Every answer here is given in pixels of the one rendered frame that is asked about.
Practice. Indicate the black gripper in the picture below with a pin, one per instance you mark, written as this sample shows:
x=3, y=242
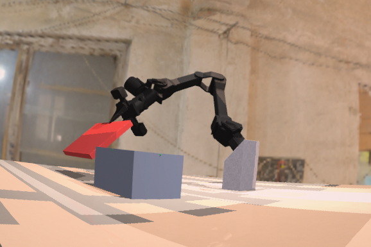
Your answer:
x=133, y=108

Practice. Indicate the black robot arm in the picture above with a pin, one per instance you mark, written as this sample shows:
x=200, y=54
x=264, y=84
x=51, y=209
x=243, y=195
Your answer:
x=224, y=130

